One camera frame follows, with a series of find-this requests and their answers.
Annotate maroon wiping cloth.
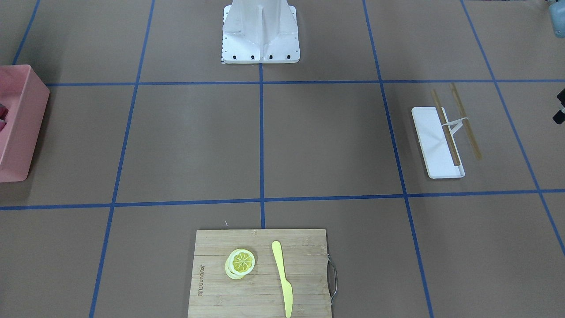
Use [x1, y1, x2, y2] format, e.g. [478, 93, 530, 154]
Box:
[0, 104, 8, 130]

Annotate yellow lemon slices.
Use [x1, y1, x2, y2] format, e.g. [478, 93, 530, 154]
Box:
[224, 248, 256, 280]

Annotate bamboo cutting board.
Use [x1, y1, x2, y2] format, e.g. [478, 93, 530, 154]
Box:
[187, 229, 332, 318]

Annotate yellow plastic knife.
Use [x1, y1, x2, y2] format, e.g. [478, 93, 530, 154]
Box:
[271, 240, 294, 318]

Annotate white rectangular tray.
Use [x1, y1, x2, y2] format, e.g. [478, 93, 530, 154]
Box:
[411, 107, 465, 179]

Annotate pink plastic bin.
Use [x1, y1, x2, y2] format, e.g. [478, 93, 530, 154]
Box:
[0, 64, 50, 183]

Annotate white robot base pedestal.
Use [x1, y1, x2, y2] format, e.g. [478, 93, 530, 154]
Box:
[221, 0, 301, 64]

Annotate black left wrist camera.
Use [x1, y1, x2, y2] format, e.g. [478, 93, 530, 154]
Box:
[552, 89, 565, 125]

